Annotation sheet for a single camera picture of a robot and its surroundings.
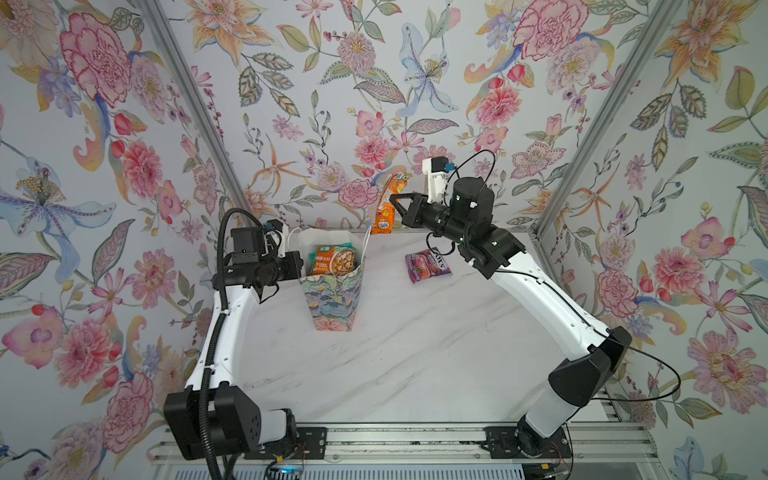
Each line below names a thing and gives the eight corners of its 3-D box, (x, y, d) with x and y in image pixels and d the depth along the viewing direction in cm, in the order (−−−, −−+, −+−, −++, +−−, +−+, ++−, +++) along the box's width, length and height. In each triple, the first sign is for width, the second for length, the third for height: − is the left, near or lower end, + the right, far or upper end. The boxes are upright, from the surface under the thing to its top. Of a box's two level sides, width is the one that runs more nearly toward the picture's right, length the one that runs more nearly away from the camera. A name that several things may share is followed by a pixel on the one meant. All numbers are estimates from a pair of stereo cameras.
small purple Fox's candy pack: (413, 284, 107) (414, 279, 105) (402, 260, 114) (402, 255, 112) (449, 274, 110) (450, 270, 107) (435, 251, 117) (436, 246, 114)
